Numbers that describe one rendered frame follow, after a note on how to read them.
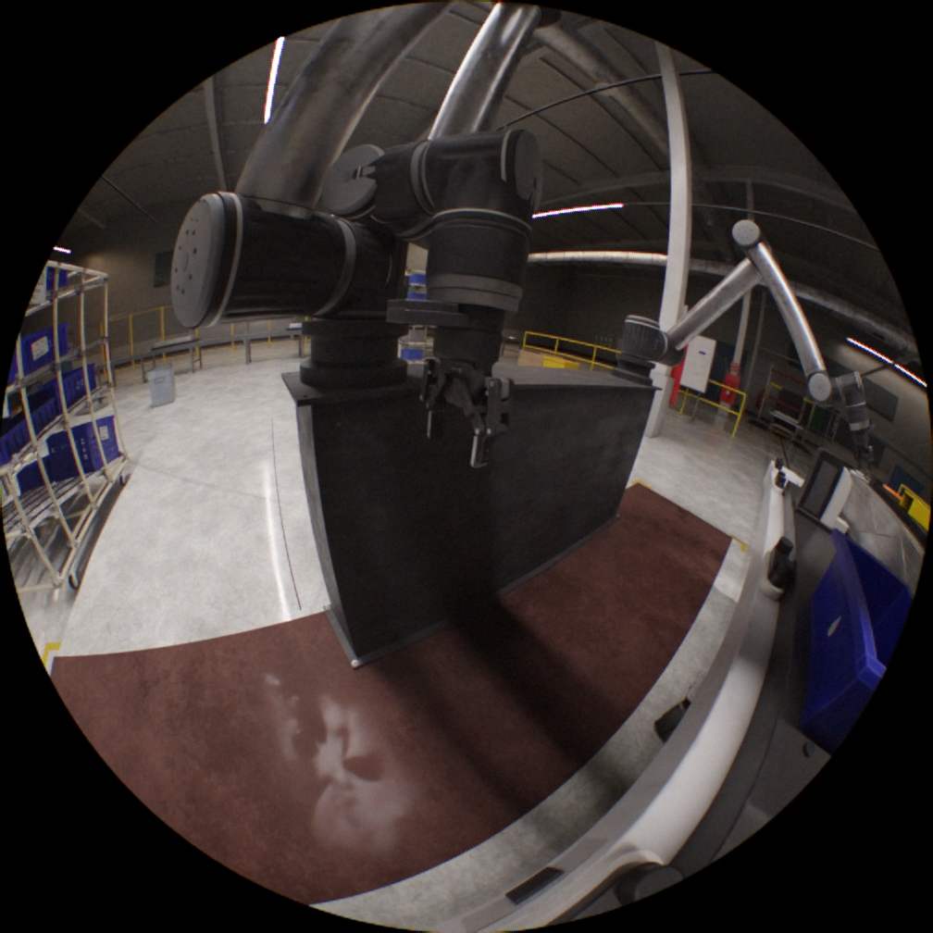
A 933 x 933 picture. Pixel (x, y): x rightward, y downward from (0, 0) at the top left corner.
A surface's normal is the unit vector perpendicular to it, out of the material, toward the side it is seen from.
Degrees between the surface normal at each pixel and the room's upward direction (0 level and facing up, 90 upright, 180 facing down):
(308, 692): 0
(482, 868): 0
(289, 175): 109
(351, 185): 90
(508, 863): 0
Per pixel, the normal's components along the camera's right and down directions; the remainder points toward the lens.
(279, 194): 0.54, 0.67
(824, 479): -0.82, 0.16
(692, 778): 0.11, -0.89
